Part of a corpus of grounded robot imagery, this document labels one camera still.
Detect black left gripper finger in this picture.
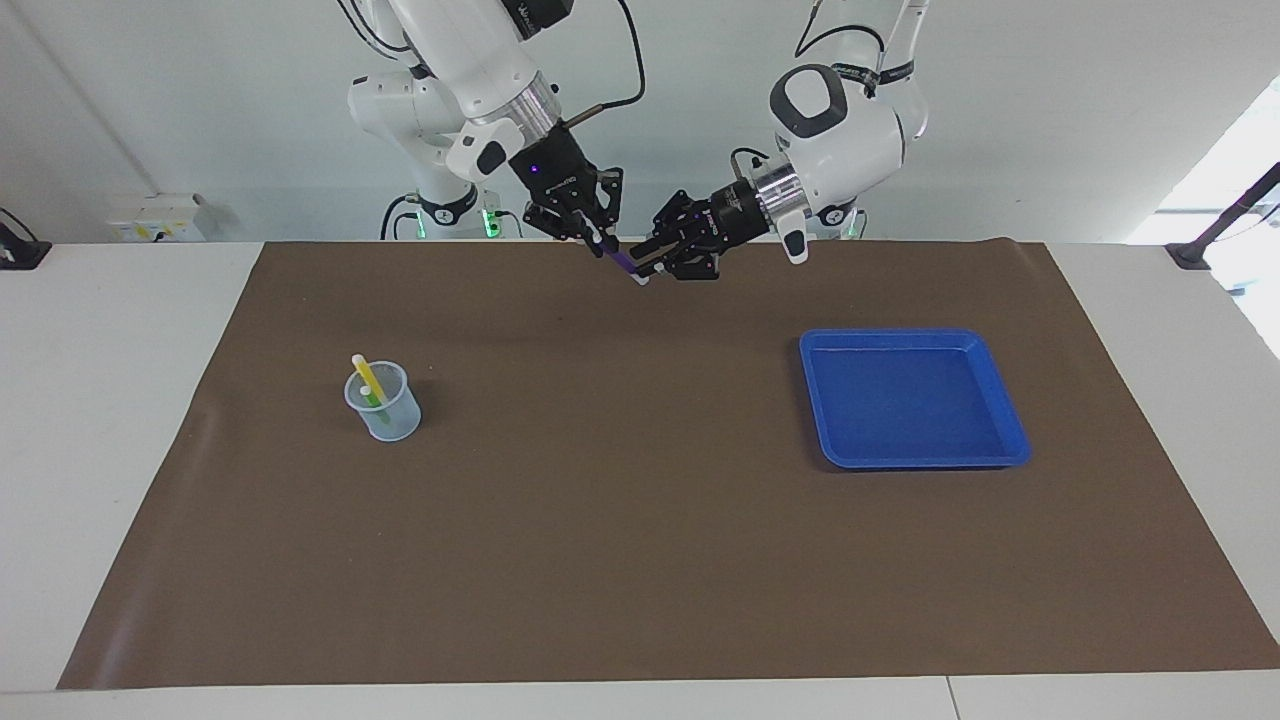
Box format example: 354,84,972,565
655,245,721,282
648,190,713,255

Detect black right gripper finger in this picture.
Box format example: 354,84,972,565
592,166,626,255
522,203,603,259

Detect purple pen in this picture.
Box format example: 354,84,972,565
600,243,652,287

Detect brown table mat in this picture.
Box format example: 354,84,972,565
57,238,1280,691

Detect light blue mesh cup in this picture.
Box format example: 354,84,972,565
344,361,422,443

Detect blue plastic tray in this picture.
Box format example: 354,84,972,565
798,329,1032,470

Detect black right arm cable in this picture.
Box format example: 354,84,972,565
335,0,647,126

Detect black right base cable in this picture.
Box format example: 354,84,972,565
380,193,421,241

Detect white wall socket box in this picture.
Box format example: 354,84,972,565
105,193,208,244

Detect black table clamp mount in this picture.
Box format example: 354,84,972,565
0,207,53,271
1165,163,1280,271

